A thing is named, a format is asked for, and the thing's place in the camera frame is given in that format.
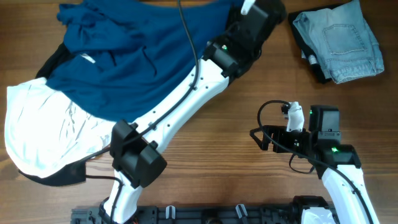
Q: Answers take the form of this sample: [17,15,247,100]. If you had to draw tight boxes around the blue t-shirt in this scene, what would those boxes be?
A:
[47,0,242,122]

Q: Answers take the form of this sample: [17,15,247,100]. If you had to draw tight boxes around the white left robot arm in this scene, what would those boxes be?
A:
[99,1,287,223]

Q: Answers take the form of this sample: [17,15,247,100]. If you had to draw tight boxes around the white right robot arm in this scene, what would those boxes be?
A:
[249,100,379,223]

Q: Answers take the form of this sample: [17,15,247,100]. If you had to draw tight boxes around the folded black garment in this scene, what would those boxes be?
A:
[287,3,342,84]

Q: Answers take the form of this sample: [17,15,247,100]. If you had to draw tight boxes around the folded light blue jeans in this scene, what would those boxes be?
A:
[292,1,384,84]

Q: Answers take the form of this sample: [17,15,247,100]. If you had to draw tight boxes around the black garment under pile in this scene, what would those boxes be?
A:
[18,42,111,187]

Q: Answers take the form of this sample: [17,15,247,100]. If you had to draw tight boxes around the white t-shirt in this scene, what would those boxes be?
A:
[4,77,117,179]

